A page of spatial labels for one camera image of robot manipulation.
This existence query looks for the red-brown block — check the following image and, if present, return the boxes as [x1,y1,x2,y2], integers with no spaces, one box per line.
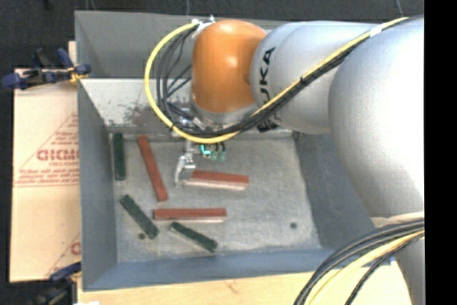
[183,169,250,192]
[152,207,228,224]
[136,135,169,203]

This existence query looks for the dark green flat block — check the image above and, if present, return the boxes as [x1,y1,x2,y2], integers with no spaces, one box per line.
[119,194,161,241]
[112,132,127,181]
[169,220,219,254]

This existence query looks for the grey metal bin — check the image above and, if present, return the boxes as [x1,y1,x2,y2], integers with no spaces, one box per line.
[74,9,393,292]

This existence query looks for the brown cardboard board red print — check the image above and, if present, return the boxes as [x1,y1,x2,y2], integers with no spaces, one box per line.
[7,41,83,284]

